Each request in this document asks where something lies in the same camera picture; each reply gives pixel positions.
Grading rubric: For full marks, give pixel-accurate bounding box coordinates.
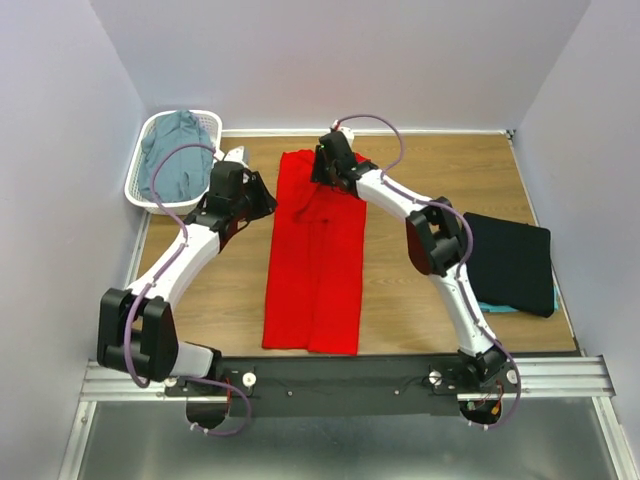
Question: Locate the red t shirt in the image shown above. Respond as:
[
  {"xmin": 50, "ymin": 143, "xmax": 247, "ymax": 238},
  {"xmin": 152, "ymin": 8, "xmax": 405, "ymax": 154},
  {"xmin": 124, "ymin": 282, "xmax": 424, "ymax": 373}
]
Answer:
[{"xmin": 262, "ymin": 150, "xmax": 367, "ymax": 355}]

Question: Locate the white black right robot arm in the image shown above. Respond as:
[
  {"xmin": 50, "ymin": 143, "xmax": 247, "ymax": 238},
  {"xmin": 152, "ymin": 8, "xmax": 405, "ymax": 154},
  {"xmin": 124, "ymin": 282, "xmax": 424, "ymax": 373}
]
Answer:
[{"xmin": 311, "ymin": 129, "xmax": 510, "ymax": 392}]

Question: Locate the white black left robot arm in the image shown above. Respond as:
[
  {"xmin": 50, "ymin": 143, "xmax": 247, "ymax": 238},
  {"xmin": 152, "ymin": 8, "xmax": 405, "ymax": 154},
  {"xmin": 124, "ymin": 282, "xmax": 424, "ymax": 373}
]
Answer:
[{"xmin": 96, "ymin": 160, "xmax": 277, "ymax": 395}]

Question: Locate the grey-blue t shirt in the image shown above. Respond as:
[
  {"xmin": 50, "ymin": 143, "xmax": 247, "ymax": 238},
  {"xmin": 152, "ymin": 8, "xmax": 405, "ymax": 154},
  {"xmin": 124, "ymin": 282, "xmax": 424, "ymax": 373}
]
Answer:
[{"xmin": 138, "ymin": 110, "xmax": 213, "ymax": 204}]

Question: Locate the white table edge strip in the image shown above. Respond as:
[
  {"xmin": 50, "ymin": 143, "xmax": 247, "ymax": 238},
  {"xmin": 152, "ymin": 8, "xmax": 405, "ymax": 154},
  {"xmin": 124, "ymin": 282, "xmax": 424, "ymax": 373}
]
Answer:
[{"xmin": 222, "ymin": 127, "xmax": 516, "ymax": 138}]

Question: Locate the folded black t shirt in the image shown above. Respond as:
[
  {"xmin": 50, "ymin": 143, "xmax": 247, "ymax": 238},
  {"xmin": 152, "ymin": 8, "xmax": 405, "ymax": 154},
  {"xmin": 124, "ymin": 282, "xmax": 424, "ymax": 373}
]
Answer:
[{"xmin": 464, "ymin": 213, "xmax": 555, "ymax": 293}]

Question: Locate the folded teal t shirt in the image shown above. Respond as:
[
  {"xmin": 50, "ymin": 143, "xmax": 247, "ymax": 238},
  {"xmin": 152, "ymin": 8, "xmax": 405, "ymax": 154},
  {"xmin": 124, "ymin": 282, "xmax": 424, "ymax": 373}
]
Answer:
[{"xmin": 475, "ymin": 286, "xmax": 559, "ymax": 318}]

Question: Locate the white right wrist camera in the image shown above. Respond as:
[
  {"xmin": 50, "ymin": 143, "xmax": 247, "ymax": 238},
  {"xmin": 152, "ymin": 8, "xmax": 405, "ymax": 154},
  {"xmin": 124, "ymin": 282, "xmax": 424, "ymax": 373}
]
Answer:
[{"xmin": 336, "ymin": 126, "xmax": 355, "ymax": 146}]

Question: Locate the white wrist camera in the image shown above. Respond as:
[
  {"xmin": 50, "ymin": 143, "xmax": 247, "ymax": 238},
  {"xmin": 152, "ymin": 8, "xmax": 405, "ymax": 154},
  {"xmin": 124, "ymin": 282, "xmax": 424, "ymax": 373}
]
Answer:
[
  {"xmin": 336, "ymin": 126, "xmax": 355, "ymax": 146},
  {"xmin": 220, "ymin": 146, "xmax": 249, "ymax": 168}
]

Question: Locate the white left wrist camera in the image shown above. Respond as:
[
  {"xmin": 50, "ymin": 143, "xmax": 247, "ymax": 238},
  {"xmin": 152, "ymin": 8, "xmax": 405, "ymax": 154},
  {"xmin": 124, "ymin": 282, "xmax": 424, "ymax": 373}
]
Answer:
[{"xmin": 220, "ymin": 146, "xmax": 249, "ymax": 168}]

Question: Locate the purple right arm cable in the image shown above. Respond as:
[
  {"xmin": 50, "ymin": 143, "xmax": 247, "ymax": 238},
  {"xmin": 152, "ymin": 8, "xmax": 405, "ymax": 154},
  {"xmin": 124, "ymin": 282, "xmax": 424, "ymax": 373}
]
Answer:
[{"xmin": 333, "ymin": 113, "xmax": 522, "ymax": 431}]

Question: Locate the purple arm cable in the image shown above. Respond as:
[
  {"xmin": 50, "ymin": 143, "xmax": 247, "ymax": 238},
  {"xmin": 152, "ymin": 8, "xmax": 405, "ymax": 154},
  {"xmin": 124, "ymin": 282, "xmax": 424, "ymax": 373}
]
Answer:
[
  {"xmin": 333, "ymin": 113, "xmax": 522, "ymax": 431},
  {"xmin": 124, "ymin": 142, "xmax": 251, "ymax": 437}
]

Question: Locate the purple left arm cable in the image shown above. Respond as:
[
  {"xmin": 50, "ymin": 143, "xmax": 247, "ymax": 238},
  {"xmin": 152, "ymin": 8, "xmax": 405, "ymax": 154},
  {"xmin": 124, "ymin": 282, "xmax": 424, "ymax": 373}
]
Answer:
[{"xmin": 124, "ymin": 142, "xmax": 251, "ymax": 437}]

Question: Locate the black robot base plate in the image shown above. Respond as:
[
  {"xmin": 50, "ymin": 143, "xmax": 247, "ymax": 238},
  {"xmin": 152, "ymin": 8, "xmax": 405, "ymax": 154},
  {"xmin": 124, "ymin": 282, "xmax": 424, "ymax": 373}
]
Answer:
[{"xmin": 164, "ymin": 353, "xmax": 521, "ymax": 419}]

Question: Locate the aluminium frame rail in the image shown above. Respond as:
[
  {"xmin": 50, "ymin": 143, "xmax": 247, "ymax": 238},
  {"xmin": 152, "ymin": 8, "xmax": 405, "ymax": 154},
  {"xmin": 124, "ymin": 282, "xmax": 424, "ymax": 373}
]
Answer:
[{"xmin": 60, "ymin": 355, "xmax": 622, "ymax": 479}]

